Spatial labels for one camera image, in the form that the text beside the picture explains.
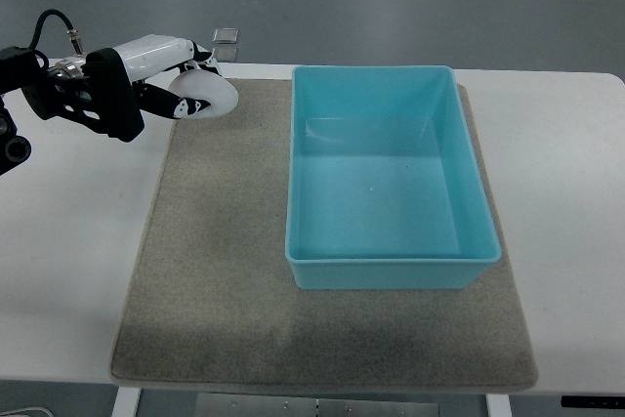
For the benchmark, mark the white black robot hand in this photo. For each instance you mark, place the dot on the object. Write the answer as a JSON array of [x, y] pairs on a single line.
[[108, 97]]

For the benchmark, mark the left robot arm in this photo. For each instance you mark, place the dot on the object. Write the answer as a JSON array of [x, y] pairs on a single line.
[[53, 90]]

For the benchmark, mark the blue plastic box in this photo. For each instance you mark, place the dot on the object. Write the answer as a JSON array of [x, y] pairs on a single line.
[[385, 189]]

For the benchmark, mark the lower floor plate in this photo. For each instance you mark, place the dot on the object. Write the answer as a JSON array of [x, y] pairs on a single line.
[[226, 54]]

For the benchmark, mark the floor plate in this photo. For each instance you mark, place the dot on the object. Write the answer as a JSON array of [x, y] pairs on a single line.
[[225, 35], [226, 54]]

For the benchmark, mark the upper floor plate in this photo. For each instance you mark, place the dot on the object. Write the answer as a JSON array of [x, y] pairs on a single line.
[[225, 35]]

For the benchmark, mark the grey felt mat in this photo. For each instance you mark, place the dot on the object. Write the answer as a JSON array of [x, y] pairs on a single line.
[[212, 303]]

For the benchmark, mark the left white table leg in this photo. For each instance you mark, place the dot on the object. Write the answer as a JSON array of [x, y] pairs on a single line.
[[126, 402]]

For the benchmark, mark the white table leg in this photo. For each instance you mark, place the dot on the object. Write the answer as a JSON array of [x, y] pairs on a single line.
[[126, 402], [498, 405]]

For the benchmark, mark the metal table crossbar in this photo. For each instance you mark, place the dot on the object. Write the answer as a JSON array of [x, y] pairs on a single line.
[[248, 405]]

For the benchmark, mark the right white table leg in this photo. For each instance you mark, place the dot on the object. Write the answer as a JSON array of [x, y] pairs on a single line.
[[498, 405]]

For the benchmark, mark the black table control panel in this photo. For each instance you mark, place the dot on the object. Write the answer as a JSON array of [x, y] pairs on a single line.
[[593, 402]]

